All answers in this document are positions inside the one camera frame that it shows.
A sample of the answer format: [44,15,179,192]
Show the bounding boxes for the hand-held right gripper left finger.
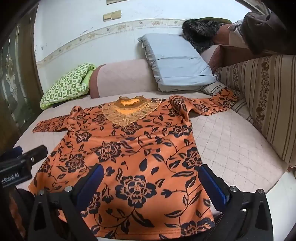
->
[26,163,104,241]

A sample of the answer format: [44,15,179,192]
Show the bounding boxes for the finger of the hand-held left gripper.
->
[21,145,48,163]
[5,146,23,160]

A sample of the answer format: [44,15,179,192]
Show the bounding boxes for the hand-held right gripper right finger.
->
[199,164,278,241]

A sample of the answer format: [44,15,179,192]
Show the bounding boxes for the orange floral shirt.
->
[28,89,240,240]

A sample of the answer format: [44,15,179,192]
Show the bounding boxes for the pink quilted bed cover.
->
[14,89,289,210]

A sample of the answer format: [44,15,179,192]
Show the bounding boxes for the wooden door with glass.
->
[0,5,45,151]

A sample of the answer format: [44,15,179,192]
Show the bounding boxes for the green patterned pillow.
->
[40,62,96,110]

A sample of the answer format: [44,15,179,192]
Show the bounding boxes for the small striped pillow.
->
[201,83,228,96]

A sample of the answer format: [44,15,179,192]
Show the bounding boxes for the striped floral sofa cushion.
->
[215,54,296,168]

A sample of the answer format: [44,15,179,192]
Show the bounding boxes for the pink bolster cushion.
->
[89,59,160,98]

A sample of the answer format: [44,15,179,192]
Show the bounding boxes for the grey pillow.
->
[138,34,218,93]

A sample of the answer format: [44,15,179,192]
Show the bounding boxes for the brown cardboard box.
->
[214,30,257,68]

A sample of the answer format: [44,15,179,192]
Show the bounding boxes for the black fur garment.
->
[182,18,228,53]

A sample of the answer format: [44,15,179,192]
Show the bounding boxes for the dark brown jacket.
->
[240,6,296,55]

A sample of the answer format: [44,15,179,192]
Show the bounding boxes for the beige wall switches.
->
[103,10,122,22]

